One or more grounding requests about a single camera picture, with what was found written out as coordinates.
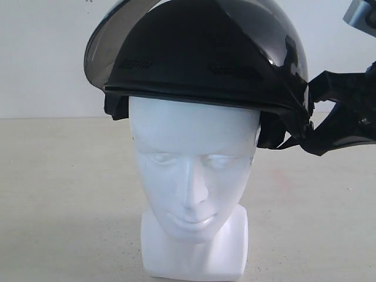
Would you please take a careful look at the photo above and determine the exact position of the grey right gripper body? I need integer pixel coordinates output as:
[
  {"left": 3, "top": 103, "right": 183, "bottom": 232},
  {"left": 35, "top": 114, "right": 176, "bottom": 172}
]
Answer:
[{"left": 343, "top": 0, "right": 375, "bottom": 35}]

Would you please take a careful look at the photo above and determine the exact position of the black helmet with tinted visor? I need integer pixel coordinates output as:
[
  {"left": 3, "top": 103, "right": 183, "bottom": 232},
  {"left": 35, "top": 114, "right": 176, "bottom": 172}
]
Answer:
[{"left": 83, "top": 1, "right": 313, "bottom": 149}]

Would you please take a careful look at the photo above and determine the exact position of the white mannequin head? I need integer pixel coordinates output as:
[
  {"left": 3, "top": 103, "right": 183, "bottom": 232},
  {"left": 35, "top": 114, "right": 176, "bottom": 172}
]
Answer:
[{"left": 129, "top": 96, "right": 260, "bottom": 281}]

